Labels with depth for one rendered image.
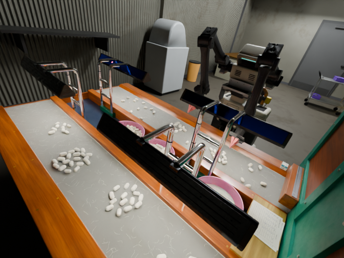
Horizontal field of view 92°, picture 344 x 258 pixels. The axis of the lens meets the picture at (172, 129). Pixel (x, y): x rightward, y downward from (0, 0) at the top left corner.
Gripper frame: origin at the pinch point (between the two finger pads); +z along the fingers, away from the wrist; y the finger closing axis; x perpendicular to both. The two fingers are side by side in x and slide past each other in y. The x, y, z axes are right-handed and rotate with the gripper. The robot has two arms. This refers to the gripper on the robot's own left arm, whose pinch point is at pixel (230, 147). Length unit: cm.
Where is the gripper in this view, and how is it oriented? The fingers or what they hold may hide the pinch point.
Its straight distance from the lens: 117.7
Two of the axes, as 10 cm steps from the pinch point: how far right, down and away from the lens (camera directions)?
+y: 7.5, 4.4, -4.9
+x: 3.2, 4.1, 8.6
